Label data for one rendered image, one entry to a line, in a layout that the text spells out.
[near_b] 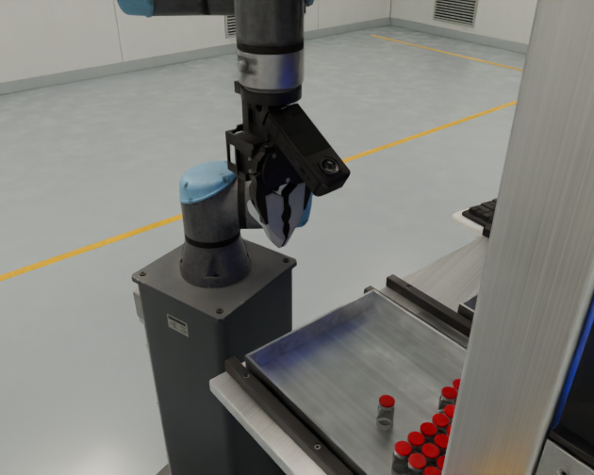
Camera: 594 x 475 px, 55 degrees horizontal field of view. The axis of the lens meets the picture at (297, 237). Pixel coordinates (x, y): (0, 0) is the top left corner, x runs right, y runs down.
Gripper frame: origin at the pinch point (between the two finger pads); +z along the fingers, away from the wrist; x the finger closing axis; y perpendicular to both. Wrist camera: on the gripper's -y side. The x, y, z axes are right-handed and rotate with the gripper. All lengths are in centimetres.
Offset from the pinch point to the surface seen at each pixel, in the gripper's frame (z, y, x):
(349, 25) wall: 102, 482, -471
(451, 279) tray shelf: 21.6, -1.8, -36.8
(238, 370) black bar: 19.5, 1.3, 7.6
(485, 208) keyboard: 27, 16, -73
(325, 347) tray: 21.3, -1.3, -6.8
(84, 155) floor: 110, 309, -72
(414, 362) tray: 21.3, -12.2, -15.0
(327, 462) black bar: 19.5, -18.2, 7.8
